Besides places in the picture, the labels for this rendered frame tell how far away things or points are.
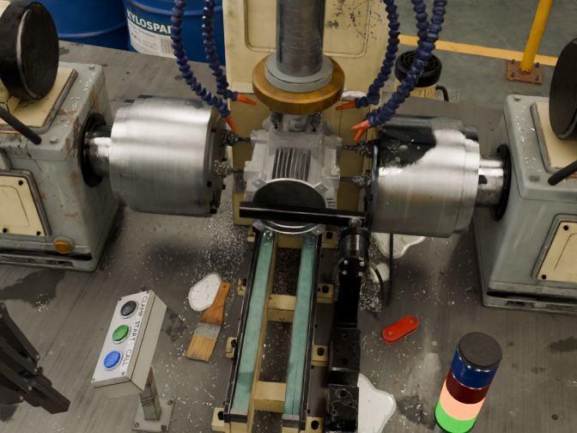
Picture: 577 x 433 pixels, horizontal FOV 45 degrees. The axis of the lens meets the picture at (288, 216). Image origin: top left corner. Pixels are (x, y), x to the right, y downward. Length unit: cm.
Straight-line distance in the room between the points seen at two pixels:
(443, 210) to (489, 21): 290
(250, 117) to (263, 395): 59
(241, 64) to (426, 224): 55
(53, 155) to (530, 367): 103
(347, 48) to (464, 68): 224
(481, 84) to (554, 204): 232
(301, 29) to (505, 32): 293
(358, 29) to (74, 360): 90
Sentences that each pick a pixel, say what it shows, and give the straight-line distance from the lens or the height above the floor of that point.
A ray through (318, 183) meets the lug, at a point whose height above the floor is 109.
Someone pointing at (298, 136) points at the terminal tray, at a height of 114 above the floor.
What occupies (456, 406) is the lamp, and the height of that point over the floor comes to 111.
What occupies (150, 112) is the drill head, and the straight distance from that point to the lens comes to 142.
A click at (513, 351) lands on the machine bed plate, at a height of 80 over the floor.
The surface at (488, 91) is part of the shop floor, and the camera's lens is 363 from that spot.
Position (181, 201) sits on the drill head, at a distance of 141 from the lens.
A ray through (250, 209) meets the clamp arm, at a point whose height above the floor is 103.
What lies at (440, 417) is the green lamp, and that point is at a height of 105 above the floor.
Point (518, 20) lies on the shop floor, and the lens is 427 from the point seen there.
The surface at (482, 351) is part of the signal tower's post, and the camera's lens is 99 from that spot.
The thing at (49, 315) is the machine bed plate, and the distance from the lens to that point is 157.
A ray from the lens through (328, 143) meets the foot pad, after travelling 147.
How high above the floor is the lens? 201
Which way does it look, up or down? 46 degrees down
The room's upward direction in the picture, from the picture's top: 2 degrees clockwise
